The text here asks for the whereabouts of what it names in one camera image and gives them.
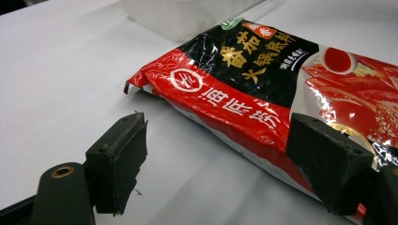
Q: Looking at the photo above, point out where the red and black sauce packet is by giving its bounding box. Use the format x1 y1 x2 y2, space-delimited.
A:
123 17 398 225

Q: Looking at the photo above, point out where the clear plastic container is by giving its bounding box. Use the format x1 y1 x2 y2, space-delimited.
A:
120 0 276 43

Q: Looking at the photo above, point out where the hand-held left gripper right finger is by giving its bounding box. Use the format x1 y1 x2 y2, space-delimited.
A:
285 112 375 217

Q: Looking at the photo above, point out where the white paper mat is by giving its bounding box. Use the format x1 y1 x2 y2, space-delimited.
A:
0 0 398 225

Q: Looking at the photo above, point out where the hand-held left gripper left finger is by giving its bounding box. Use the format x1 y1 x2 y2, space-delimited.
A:
84 112 148 217

